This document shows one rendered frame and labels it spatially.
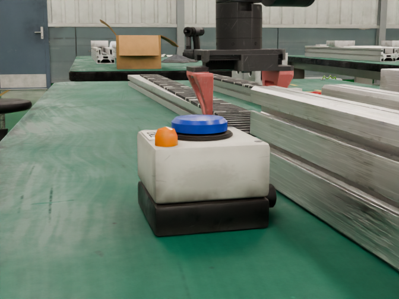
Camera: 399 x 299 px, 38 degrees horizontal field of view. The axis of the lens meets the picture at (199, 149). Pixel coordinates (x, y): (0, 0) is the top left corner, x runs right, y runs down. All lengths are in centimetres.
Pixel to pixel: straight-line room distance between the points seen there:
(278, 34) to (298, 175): 1160
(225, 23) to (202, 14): 1096
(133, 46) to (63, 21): 890
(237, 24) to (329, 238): 37
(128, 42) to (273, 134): 217
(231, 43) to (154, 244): 38
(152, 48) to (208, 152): 227
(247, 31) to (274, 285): 44
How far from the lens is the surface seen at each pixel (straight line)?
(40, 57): 1148
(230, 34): 71
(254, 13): 71
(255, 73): 154
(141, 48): 263
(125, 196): 49
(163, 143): 37
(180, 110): 99
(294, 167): 46
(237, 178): 39
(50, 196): 50
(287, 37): 1209
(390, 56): 372
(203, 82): 69
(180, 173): 38
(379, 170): 35
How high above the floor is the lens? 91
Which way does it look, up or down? 11 degrees down
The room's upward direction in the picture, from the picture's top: straight up
